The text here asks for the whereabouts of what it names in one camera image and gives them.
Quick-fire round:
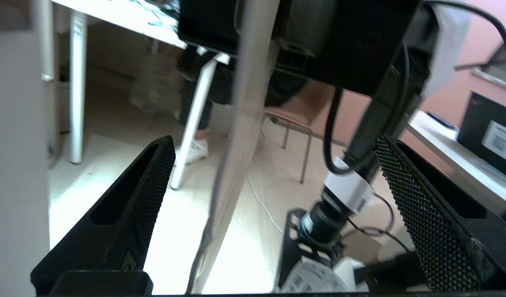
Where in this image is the white room door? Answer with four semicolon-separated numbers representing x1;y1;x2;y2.
0;0;55;297

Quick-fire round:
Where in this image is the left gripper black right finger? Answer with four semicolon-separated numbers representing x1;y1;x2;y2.
374;134;506;291

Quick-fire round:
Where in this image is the black box with white label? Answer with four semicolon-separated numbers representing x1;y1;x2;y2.
457;91;506;182

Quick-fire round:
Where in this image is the white round labelled robot part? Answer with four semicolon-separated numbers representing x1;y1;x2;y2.
283;255;353;295

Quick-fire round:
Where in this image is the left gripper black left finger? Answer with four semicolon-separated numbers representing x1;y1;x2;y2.
30;135;176;295

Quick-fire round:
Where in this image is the white table with round legs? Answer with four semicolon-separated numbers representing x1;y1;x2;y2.
51;0;233;191

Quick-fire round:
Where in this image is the metal frame chair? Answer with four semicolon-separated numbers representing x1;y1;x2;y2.
263;82;337;184

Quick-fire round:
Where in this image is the black perforated robot frame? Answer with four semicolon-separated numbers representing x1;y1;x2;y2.
277;202;346;290

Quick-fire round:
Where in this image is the small flat black device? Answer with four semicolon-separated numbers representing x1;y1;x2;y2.
426;111;458;130

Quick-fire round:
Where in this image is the thick black camera cable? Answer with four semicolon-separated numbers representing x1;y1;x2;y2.
323;39;423;176

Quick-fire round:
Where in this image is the white side desk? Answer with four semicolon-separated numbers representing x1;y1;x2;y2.
405;109;506;207

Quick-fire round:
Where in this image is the white door hanger sign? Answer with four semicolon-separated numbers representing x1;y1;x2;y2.
186;0;282;295

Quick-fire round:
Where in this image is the person leg in dark trousers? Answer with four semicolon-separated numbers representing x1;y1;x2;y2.
177;45;308;141

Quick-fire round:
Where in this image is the grey mottled bag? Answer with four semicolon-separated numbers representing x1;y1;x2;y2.
129;53;184;114

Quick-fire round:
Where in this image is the white cable connector sleeve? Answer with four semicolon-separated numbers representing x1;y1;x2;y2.
322;156;375;215

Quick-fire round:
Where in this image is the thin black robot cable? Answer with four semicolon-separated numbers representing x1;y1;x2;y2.
343;193;410;252

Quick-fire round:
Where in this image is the white sneaker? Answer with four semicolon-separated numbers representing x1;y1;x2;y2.
174;138;209;166

